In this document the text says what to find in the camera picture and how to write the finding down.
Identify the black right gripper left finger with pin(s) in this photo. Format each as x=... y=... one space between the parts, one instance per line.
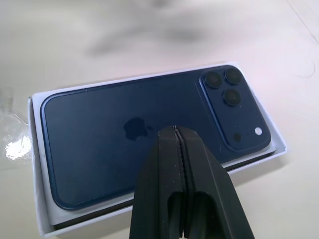
x=159 y=189

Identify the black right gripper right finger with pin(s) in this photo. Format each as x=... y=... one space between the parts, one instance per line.
x=211 y=199

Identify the dark blue smartphone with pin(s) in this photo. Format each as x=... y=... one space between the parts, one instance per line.
x=99 y=149

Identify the white open phone box base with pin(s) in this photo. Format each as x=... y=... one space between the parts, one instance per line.
x=47 y=214

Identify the clear plastic film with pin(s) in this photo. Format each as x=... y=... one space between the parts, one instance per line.
x=15 y=147

